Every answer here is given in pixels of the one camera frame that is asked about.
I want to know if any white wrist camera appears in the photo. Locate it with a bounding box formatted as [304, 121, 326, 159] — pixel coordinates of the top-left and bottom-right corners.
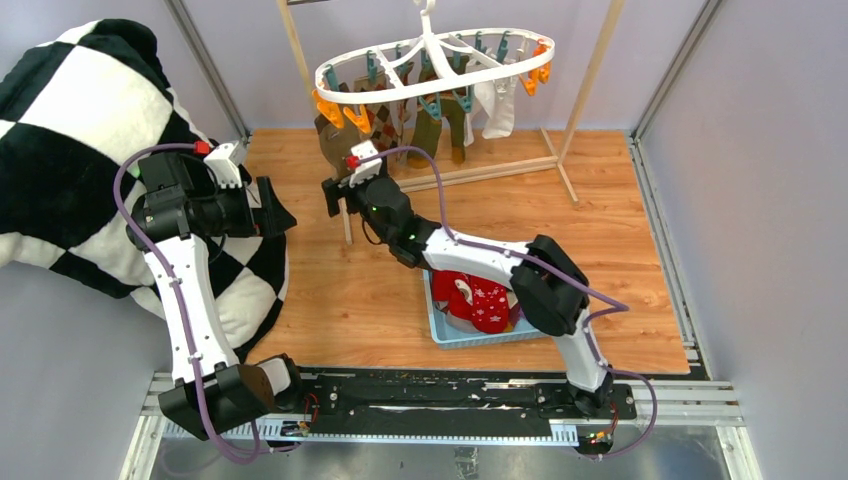
[202, 141, 247, 189]
[344, 140, 383, 188]

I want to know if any green brown striped sock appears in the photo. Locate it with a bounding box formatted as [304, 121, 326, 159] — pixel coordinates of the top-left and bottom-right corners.
[407, 55, 469, 169]

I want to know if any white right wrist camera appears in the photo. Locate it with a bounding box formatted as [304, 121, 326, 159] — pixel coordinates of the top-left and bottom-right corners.
[344, 140, 383, 188]

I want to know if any white sock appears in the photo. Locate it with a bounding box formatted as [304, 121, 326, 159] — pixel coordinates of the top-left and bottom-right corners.
[463, 76, 519, 146]

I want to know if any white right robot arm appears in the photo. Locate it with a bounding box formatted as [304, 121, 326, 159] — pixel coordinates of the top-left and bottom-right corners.
[321, 176, 613, 418]

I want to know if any argyle brown sock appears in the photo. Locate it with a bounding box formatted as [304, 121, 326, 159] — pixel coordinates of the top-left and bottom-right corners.
[354, 72, 401, 151]

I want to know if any red snowflake sock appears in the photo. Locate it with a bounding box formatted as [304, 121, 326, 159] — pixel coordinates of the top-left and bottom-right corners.
[470, 276, 514, 334]

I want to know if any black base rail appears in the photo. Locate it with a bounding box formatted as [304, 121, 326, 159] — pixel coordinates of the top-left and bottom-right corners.
[282, 367, 637, 440]

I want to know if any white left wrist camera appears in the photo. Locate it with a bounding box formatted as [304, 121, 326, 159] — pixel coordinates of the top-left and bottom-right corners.
[202, 141, 247, 189]

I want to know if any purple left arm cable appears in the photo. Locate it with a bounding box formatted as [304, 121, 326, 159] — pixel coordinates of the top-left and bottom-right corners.
[112, 142, 299, 466]

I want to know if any grey striped sock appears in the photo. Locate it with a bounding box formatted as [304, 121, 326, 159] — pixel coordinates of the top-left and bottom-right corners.
[445, 312, 479, 334]

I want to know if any light blue plastic basket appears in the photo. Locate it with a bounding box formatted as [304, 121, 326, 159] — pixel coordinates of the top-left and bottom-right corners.
[422, 271, 545, 350]

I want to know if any wooden drying rack frame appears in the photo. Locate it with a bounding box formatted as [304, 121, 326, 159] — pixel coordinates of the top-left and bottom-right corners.
[277, 1, 625, 204]

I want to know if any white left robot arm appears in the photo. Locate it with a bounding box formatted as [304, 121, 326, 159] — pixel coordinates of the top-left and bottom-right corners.
[118, 144, 307, 440]

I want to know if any white round clip hanger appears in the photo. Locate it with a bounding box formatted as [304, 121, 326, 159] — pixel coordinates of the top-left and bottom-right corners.
[313, 1, 556, 105]

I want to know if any black white checkered blanket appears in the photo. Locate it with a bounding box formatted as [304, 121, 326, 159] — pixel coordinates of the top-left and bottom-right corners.
[0, 18, 291, 366]

